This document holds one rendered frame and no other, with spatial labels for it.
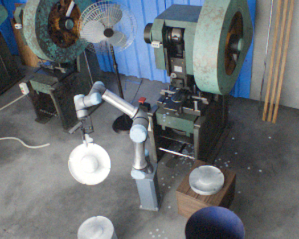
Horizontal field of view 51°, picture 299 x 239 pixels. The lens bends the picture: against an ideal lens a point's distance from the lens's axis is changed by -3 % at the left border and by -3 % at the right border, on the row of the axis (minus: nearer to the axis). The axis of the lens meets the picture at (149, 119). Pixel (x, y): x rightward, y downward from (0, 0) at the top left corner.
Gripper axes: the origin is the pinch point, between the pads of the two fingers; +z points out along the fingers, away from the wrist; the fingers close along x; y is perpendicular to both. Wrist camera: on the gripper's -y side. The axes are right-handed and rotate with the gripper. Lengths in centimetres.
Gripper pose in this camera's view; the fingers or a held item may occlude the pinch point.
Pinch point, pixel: (85, 146)
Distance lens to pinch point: 223.2
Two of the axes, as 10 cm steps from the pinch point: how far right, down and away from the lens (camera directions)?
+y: 9.8, -2.1, 0.6
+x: -0.4, 1.2, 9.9
